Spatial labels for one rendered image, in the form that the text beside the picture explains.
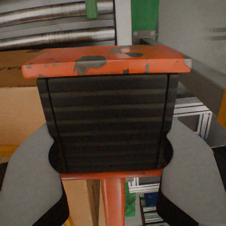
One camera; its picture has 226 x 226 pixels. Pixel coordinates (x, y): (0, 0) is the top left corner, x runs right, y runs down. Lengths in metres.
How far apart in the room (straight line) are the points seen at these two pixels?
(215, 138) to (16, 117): 1.37
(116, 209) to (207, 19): 1.28
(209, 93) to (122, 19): 0.35
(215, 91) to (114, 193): 0.27
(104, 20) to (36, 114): 0.49
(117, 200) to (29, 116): 0.19
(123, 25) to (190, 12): 0.77
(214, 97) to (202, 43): 1.01
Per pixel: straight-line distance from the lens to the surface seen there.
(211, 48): 1.40
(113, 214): 0.20
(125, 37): 0.60
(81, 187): 0.40
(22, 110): 0.30
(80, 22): 0.71
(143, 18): 1.20
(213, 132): 1.44
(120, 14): 0.59
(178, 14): 1.27
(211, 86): 0.37
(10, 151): 0.34
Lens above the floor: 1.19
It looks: 61 degrees down
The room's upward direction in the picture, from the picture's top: 177 degrees clockwise
